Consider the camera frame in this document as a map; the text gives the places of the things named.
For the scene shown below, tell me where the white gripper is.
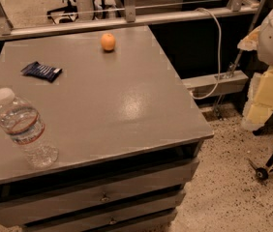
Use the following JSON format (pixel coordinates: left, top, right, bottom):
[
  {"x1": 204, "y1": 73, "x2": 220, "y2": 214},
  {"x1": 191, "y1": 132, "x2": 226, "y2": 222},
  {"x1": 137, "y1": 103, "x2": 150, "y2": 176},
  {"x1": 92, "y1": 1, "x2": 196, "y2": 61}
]
[{"x1": 237, "y1": 9, "x2": 273, "y2": 131}]

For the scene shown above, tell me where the clear plastic water bottle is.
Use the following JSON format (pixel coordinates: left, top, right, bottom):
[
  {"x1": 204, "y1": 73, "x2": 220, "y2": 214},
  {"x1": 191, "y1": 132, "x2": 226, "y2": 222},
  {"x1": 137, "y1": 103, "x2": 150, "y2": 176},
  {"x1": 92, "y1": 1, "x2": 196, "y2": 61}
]
[{"x1": 0, "y1": 88, "x2": 59, "y2": 168}]

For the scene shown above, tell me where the grey drawer cabinet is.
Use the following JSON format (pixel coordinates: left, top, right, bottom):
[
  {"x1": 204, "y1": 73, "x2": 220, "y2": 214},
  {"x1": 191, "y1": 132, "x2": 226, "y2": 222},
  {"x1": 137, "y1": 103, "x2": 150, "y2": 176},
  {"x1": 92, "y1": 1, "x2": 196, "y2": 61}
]
[{"x1": 0, "y1": 27, "x2": 213, "y2": 232}]

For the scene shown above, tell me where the orange fruit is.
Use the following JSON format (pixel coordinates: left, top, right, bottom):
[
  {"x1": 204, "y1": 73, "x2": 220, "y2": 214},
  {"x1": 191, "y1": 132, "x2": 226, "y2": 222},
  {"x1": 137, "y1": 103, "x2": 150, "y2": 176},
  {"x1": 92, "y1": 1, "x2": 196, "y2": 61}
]
[{"x1": 101, "y1": 33, "x2": 116, "y2": 51}]

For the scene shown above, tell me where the black office chair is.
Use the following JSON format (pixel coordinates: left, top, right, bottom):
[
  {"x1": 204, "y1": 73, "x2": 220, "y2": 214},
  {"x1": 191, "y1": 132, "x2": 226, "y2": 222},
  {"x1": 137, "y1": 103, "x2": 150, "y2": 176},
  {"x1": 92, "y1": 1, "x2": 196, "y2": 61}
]
[{"x1": 43, "y1": 0, "x2": 79, "y2": 25}]

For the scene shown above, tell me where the dark blue snack wrapper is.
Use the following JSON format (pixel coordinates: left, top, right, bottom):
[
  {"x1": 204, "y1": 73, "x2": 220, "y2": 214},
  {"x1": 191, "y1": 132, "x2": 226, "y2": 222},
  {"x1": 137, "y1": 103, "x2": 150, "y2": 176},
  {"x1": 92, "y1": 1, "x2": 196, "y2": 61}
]
[{"x1": 20, "y1": 61, "x2": 62, "y2": 83}]

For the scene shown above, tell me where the white cable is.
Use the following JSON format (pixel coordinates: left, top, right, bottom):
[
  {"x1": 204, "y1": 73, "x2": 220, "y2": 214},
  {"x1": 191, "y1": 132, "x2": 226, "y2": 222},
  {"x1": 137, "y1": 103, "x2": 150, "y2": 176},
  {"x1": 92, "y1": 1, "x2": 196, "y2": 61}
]
[{"x1": 189, "y1": 7, "x2": 223, "y2": 101}]

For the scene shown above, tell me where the metal frame rail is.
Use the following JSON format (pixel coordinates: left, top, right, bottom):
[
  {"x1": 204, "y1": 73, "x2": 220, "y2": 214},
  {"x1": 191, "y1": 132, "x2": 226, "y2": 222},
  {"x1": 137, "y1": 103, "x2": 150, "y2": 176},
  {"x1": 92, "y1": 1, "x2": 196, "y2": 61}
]
[{"x1": 0, "y1": 0, "x2": 265, "y2": 41}]

